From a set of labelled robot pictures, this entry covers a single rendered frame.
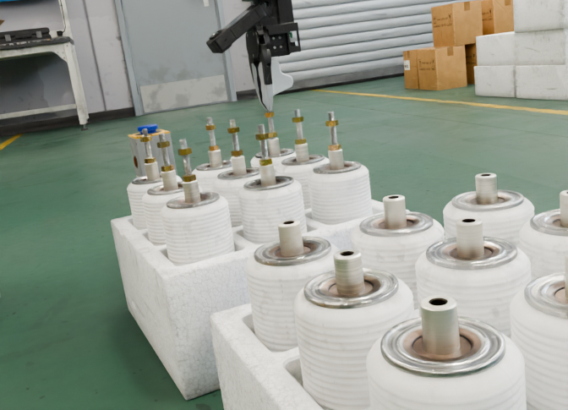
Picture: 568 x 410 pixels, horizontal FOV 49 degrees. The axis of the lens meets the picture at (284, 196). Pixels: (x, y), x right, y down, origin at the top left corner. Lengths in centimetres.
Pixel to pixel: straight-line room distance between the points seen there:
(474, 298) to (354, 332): 11
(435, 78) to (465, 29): 41
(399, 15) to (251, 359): 632
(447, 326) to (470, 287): 13
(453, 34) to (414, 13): 212
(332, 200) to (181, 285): 27
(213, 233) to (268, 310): 29
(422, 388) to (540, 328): 11
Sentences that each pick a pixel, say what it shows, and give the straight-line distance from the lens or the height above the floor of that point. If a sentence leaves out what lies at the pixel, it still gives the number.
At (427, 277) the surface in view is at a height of 24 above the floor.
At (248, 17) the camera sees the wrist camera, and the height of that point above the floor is 50.
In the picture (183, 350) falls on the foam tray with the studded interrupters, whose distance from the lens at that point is 85.
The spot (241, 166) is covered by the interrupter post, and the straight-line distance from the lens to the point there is 101.
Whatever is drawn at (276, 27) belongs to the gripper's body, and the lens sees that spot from 114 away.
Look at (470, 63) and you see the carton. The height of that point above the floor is 15.
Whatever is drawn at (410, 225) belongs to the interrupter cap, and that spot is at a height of 25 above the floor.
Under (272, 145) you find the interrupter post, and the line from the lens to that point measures 116.
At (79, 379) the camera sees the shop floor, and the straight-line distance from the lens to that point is 102.
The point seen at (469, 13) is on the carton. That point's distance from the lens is 484.
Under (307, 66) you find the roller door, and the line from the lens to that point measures 639.
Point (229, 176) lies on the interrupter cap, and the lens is 101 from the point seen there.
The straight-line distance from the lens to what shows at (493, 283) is 52.
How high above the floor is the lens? 44
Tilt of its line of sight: 13 degrees down
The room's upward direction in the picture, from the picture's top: 8 degrees counter-clockwise
